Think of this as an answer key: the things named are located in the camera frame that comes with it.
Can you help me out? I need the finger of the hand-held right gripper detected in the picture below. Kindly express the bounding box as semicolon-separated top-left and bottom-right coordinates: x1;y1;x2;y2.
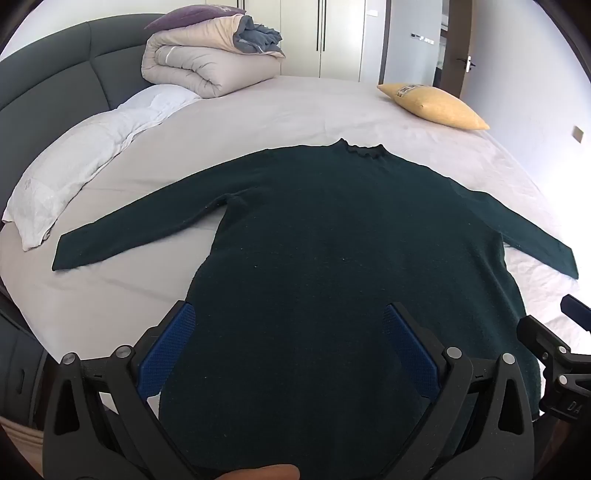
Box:
516;315;591;376
560;294;591;332

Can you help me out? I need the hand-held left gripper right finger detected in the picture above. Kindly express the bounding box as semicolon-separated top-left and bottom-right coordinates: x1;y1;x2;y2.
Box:
382;302;537;480

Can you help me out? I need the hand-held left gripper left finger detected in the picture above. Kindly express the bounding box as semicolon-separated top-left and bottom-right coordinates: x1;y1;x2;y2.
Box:
41;300;200;480

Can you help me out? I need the dark green sweater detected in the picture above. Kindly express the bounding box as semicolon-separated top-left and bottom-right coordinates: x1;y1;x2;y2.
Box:
52;138;580;480

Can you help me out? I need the person's left hand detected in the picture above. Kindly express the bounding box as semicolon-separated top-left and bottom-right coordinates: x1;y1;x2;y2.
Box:
216;463;302;480

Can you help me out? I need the white pillow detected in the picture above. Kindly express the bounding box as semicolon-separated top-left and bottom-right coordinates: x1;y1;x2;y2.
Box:
2;84;203;251

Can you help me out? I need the yellow pillow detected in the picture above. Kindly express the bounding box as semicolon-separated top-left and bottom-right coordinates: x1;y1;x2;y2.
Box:
377;83;491;131

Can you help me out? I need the bed with beige sheet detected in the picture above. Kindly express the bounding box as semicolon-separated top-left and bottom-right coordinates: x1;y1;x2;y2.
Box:
0;74;591;444

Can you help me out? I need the folded beige duvet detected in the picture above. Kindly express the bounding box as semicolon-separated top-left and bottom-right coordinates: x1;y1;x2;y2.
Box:
141;14;287;99

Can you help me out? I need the dark grey padded headboard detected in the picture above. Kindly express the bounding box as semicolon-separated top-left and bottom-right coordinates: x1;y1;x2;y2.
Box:
0;14;163;206

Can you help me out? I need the brown door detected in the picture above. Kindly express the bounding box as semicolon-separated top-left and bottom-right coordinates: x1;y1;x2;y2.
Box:
454;0;482;100

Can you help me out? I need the grey-blue folded blanket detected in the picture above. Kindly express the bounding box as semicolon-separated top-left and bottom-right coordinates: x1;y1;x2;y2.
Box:
232;16;284;56

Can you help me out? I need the white wardrobe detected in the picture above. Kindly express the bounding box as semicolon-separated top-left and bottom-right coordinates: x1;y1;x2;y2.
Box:
245;0;444;85

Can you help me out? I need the purple pillow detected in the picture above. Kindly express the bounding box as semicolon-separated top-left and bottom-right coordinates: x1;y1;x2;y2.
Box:
144;5;247;31

